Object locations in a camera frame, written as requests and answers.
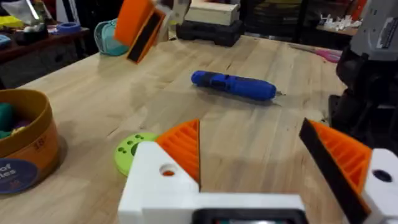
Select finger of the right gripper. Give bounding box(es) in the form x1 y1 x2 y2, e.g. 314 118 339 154
114 0 167 65
156 0 191 42

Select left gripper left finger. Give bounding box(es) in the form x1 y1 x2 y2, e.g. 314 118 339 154
118 119 201 224

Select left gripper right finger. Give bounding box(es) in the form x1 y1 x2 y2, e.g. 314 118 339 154
298 118 398 224

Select blue electric screwdriver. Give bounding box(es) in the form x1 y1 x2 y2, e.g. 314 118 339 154
190 70 285 102

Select teal mesh basket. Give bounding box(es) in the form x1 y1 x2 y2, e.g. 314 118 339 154
93 17 130 57

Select pale wooden box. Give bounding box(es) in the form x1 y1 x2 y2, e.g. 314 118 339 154
184 0 241 27

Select black plastic case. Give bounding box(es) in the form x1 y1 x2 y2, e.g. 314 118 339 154
175 19 245 48

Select green disc with holes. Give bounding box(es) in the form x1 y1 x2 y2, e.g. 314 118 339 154
113 132 160 177

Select blue tape roll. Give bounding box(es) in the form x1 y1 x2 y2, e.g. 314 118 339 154
56 21 82 35

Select dark wooden side table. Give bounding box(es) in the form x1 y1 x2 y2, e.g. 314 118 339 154
0 26 90 91

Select pink scissors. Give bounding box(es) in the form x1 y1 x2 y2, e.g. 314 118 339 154
288 42 343 64

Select clear plastic bag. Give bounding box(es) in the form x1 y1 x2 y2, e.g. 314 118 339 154
1 0 53 26

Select yellow cloth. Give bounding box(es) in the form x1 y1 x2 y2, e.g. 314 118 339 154
0 15 25 29

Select orange tub with toys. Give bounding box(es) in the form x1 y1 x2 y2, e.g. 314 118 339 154
0 88 60 195

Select heap of white parts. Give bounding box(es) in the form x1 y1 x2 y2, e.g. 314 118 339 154
319 13 363 32

